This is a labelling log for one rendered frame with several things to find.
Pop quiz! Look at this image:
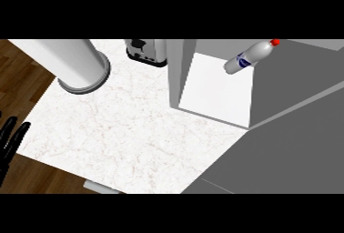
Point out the small pale grey block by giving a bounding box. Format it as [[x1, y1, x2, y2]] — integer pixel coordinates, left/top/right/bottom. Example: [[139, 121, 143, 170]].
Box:
[[83, 179, 121, 195]]

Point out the silver and black appliance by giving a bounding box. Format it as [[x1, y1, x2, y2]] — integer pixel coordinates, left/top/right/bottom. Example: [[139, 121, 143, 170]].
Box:
[[124, 38, 170, 68]]

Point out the clear water bottle red cap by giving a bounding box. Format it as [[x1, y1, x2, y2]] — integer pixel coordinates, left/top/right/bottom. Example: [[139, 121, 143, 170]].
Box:
[[223, 38, 282, 76]]

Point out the grey cabinet white inside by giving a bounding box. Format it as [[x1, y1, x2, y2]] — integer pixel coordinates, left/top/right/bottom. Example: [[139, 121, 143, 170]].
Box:
[[167, 38, 344, 130]]

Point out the large white cylinder grey rim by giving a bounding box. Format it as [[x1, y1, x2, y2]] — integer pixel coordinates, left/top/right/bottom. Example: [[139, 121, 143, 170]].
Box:
[[8, 38, 112, 96]]

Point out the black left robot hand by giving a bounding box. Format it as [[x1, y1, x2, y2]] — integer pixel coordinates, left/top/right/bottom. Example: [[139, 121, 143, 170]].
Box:
[[0, 110, 33, 187]]

